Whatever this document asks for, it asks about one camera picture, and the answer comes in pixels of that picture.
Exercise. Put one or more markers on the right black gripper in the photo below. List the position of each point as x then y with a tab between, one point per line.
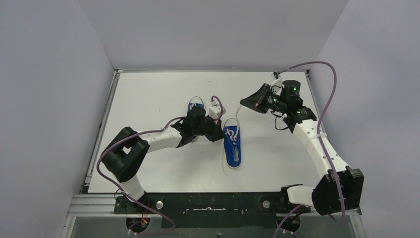
256	100

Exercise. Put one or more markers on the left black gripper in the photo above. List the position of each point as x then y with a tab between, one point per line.
214	132

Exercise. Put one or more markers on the blue sneaker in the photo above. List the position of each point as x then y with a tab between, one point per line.
232	143
196	119

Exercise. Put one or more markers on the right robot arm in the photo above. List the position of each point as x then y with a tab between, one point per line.
340	186

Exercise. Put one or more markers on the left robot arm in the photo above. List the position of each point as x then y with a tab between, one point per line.
122	158

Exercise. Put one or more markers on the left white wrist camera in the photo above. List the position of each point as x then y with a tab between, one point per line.
216	112

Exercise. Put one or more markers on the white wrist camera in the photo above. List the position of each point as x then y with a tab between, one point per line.
216	112
277	84

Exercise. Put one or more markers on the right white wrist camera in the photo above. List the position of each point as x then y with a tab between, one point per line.
277	84

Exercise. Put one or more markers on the aluminium frame rail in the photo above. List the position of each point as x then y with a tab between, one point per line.
90	205

